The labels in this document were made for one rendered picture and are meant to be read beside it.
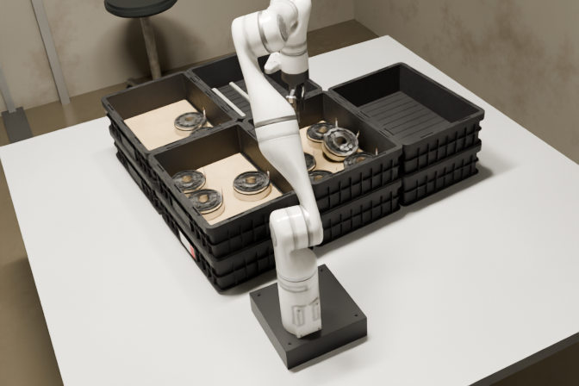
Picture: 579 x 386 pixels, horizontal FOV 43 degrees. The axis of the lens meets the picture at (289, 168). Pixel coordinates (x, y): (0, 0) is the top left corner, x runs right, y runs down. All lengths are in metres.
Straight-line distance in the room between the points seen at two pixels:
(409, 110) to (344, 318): 0.85
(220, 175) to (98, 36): 2.37
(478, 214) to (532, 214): 0.15
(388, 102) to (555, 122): 1.35
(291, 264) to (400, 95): 1.03
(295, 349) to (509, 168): 0.98
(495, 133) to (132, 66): 2.57
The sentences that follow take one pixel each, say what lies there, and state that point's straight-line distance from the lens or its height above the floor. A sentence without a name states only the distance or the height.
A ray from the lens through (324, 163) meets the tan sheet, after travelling 2.12.
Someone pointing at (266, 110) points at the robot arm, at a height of 1.28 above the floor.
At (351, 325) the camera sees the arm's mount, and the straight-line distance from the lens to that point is 1.75.
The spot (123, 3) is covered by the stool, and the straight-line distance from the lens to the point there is 3.77.
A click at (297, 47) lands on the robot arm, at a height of 1.22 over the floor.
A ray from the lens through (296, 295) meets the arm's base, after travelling 1.64.
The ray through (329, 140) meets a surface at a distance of 2.12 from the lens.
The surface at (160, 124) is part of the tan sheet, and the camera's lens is 2.40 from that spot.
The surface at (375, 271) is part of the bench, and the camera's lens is 1.96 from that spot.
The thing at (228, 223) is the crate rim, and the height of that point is 0.92.
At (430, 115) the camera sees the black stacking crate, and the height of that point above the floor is 0.83.
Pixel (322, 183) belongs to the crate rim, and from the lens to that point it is 1.89.
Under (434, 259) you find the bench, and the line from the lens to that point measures 2.00.
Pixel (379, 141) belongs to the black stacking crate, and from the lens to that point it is 2.09.
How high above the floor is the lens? 2.06
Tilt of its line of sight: 36 degrees down
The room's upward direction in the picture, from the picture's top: 5 degrees counter-clockwise
